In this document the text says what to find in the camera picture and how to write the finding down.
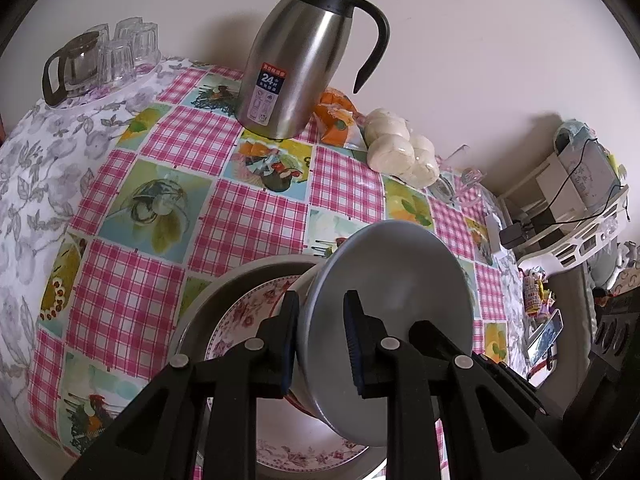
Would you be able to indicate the colourful candy pack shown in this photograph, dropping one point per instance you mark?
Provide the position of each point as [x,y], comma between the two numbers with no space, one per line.
[538,299]

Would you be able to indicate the stainless steel thermos jug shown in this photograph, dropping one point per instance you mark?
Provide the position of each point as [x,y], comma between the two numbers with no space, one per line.
[293,58]

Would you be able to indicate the white plastic basket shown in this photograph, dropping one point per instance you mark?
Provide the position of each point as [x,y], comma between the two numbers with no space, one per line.
[572,205]

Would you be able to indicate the pink floral ceramic plate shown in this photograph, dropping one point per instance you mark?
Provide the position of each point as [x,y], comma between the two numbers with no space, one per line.
[287,439]

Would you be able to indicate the upturned clear glass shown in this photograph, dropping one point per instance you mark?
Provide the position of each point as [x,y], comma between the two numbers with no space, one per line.
[126,28]
[144,38]
[116,66]

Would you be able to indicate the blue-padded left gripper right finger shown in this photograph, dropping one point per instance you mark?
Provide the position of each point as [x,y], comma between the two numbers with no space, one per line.
[375,369]

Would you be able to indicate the clear glass mug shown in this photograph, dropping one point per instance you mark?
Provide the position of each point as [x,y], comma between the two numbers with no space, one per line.
[466,178]

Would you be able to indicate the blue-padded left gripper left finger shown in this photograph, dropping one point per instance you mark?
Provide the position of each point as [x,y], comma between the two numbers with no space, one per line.
[273,351]

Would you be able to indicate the glass ashtray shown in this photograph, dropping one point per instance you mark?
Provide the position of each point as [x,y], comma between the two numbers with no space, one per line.
[443,188]

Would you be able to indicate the orange snack packet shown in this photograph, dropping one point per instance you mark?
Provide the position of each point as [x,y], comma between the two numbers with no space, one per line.
[337,123]

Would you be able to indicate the white bowl red floral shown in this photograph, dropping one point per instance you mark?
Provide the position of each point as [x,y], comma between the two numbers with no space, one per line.
[306,268]

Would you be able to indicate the wrapped white steamed buns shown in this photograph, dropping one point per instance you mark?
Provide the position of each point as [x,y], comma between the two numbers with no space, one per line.
[395,150]

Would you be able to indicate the large stainless steel plate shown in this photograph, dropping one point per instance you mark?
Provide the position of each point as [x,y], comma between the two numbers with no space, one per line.
[197,323]

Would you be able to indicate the light blue bowl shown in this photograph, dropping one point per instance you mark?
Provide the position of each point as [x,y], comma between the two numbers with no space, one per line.
[403,273]

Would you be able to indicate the white small box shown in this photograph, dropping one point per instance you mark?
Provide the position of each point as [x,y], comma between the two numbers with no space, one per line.
[493,227]

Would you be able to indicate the smartphone on stand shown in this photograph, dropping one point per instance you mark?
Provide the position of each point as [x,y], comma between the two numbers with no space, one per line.
[541,334]

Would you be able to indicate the grey floral cloth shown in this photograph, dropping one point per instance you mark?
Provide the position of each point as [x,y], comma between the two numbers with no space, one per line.
[47,164]

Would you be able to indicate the black power adapter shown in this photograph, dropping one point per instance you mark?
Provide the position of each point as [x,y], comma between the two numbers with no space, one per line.
[513,236]

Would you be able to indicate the pink checkered tablecloth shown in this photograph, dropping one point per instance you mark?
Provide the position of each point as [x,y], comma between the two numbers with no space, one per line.
[186,195]

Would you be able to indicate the glass teapot black handle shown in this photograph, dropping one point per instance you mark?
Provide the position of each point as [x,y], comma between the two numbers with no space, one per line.
[78,69]

